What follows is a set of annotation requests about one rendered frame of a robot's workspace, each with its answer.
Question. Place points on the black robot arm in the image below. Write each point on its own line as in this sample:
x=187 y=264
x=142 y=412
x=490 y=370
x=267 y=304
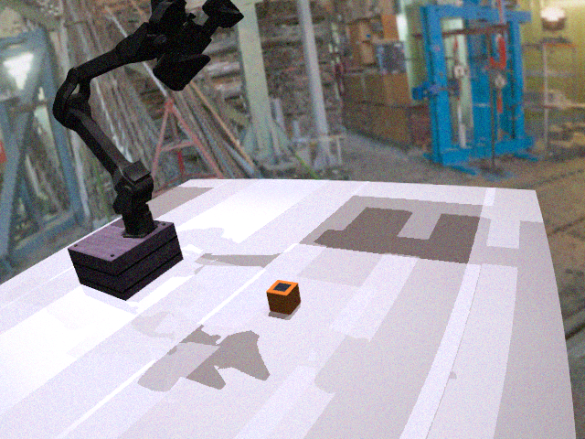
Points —
x=131 y=181

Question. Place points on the orange cube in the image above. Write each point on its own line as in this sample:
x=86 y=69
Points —
x=283 y=297

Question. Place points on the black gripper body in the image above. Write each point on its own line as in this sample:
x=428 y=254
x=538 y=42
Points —
x=191 y=39

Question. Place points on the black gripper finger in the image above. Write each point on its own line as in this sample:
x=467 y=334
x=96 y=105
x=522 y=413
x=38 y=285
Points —
x=191 y=65
x=225 y=12

